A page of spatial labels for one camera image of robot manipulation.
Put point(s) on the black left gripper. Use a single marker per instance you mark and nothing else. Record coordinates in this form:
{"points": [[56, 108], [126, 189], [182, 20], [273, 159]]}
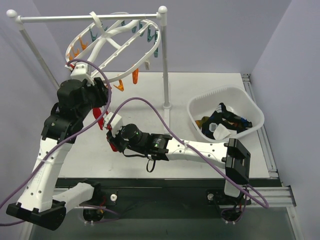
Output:
{"points": [[101, 88]]}

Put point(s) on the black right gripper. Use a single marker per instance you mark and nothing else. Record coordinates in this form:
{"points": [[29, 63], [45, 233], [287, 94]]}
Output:
{"points": [[115, 139]]}

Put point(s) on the orange clothespin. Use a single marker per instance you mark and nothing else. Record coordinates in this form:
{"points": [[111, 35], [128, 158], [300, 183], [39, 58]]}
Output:
{"points": [[135, 76], [120, 86]]}

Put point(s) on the black blue patterned sock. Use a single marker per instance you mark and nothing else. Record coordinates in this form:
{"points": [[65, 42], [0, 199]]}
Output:
{"points": [[234, 122]]}

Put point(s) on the red santa sock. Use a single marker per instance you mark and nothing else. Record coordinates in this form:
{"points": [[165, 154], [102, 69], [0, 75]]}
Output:
{"points": [[97, 115], [110, 138]]}

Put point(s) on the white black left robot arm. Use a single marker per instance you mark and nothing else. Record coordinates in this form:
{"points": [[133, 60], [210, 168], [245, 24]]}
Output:
{"points": [[38, 204]]}

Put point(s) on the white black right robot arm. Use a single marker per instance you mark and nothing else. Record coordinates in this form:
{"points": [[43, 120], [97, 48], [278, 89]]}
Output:
{"points": [[230, 158]]}

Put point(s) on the white round sock hanger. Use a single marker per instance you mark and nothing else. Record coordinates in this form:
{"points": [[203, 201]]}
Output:
{"points": [[120, 30]]}

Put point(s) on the white clothespin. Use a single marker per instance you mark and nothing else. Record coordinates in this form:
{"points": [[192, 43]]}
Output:
{"points": [[147, 65]]}

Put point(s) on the white drying rack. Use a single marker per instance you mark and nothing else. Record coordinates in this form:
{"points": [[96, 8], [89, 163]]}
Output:
{"points": [[21, 20]]}

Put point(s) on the white plastic basket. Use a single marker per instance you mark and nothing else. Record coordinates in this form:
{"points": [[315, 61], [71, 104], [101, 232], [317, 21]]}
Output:
{"points": [[236, 101]]}

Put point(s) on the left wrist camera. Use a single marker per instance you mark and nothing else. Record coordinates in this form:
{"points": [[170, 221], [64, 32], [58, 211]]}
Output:
{"points": [[81, 72]]}

